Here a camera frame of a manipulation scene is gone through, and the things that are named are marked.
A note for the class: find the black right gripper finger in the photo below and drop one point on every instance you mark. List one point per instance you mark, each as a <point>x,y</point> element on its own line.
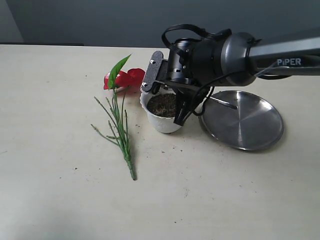
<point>151,82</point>
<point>186,101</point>

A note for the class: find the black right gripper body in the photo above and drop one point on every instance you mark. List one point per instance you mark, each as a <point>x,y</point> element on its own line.
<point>192,64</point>

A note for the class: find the white scalloped flower pot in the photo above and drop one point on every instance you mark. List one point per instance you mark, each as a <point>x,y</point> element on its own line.
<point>163,125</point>

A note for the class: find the stainless steel spork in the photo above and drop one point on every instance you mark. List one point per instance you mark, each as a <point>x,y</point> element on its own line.
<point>224,103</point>

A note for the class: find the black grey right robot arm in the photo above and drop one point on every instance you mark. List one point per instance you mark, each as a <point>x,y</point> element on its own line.
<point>246,58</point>

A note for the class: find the dark soil in pot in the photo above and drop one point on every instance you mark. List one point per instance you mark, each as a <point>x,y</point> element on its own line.
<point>162,105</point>

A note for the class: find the artificial red flower green stems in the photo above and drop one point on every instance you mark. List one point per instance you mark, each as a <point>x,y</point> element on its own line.
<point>118,116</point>

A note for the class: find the round stainless steel plate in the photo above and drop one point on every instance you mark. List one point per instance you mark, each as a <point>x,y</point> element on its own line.
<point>255,125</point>

